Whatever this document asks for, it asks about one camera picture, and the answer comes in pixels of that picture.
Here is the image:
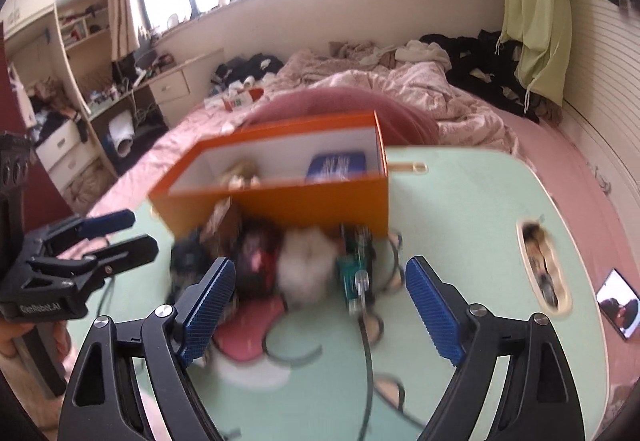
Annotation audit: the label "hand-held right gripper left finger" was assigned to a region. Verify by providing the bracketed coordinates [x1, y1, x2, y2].
[65, 257, 237, 441]

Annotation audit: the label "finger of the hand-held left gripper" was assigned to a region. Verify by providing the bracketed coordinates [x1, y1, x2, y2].
[37, 234, 160, 284]
[24, 209, 137, 260]

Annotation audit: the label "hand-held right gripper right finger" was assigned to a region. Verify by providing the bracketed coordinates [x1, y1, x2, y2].
[404, 256, 586, 441]

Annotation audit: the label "black lace-trimmed cloth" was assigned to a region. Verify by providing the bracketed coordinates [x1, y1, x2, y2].
[167, 231, 221, 297]

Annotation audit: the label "dark shiny packet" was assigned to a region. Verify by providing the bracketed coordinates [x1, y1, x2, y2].
[235, 223, 283, 299]

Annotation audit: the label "brown drink carton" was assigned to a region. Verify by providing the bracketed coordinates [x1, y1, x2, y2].
[200, 198, 243, 262]

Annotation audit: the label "green bottle with cap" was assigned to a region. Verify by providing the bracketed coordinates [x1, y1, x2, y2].
[336, 223, 376, 317]

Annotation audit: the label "white fur scrunchie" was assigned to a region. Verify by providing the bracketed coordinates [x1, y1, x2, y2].
[277, 226, 336, 307]

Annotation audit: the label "white plush toy keychain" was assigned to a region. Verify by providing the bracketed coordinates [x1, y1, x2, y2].
[220, 160, 261, 189]

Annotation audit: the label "orange cardboard box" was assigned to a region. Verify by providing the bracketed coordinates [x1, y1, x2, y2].
[148, 111, 390, 242]

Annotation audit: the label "blue tin box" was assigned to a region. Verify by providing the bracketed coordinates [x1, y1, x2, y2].
[305, 151, 368, 184]

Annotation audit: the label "trinkets in desktop slot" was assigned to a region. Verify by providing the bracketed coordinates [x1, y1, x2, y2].
[522, 221, 561, 309]

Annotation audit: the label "cartoon printed desktop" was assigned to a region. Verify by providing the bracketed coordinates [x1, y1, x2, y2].
[85, 146, 608, 441]

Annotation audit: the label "person's left hand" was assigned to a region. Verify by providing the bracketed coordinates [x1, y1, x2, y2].
[0, 318, 72, 361]

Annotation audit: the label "white paper roll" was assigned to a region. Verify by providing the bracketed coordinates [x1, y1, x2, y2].
[107, 115, 136, 156]

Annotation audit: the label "white drawer cabinet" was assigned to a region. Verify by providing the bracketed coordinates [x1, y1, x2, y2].
[35, 121, 96, 192]

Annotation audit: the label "mixed clothes pile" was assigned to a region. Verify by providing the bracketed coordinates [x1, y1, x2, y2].
[27, 81, 83, 142]

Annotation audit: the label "white desk with drawers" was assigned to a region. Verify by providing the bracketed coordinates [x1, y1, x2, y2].
[80, 48, 226, 182]

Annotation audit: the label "red white carton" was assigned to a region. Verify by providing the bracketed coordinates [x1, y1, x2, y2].
[222, 88, 265, 112]

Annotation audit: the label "smartphone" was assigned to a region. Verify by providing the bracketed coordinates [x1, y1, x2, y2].
[596, 269, 640, 340]

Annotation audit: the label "white bookshelf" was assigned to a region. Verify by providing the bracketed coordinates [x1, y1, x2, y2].
[52, 0, 113, 52]

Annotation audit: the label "black white striped clothes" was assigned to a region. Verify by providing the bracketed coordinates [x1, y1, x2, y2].
[212, 53, 286, 89]

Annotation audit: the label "pink floral blanket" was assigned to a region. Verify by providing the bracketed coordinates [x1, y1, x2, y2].
[260, 48, 521, 162]

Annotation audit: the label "pile of black clothes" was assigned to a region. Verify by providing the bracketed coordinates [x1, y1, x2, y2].
[420, 31, 551, 122]

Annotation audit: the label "beige clothes pile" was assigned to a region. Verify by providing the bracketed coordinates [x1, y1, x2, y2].
[327, 40, 451, 69]

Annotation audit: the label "light green hanging cloth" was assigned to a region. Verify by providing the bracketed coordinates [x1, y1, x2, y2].
[502, 0, 573, 106]

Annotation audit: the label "black cable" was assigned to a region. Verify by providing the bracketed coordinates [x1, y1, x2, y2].
[350, 233, 406, 441]

